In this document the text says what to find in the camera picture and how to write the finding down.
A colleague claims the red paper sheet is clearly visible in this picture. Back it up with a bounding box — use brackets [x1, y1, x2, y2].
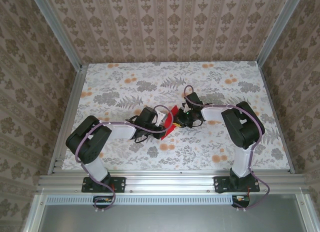
[161, 105, 181, 142]

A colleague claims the grey metal sheet panel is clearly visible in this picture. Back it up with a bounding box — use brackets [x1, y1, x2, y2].
[37, 202, 310, 232]

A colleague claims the floral table cover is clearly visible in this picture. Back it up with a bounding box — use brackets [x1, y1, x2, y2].
[61, 62, 292, 172]

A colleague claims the right gripper thin black cable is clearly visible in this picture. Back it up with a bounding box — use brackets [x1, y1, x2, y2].
[186, 118, 205, 129]

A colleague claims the gripper thin black cable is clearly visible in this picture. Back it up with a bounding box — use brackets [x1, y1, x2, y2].
[186, 118, 205, 129]
[133, 132, 155, 144]

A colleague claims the left gripper thin black cable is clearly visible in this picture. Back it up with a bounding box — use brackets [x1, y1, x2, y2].
[133, 132, 155, 144]

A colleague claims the aluminium front rail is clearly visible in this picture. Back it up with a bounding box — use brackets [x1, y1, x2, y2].
[37, 174, 310, 193]

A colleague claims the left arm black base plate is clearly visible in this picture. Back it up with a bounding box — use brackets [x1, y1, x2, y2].
[82, 176, 126, 194]

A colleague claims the grey slotted cable duct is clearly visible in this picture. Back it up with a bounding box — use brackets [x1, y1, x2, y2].
[46, 195, 235, 204]

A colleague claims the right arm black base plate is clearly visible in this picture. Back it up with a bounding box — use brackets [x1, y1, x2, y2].
[213, 176, 261, 194]

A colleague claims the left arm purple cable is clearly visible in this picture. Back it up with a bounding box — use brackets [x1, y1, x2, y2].
[74, 105, 171, 214]

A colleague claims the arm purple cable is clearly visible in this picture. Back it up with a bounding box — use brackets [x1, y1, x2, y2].
[74, 105, 171, 214]
[183, 85, 271, 213]

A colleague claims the aluminium side rail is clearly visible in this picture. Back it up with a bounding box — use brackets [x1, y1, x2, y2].
[256, 62, 296, 174]
[47, 64, 89, 175]

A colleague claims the black electronics board with wires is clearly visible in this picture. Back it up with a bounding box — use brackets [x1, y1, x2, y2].
[92, 196, 115, 210]
[231, 194, 251, 209]

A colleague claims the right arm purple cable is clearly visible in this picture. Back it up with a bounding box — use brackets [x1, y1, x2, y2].
[183, 85, 271, 213]

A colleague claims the aluminium upright post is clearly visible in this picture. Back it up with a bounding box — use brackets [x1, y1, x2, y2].
[31, 0, 83, 69]
[256, 0, 301, 67]

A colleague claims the aluminium lower frame rail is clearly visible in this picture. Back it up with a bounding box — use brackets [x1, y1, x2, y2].
[23, 194, 48, 232]
[294, 193, 317, 232]

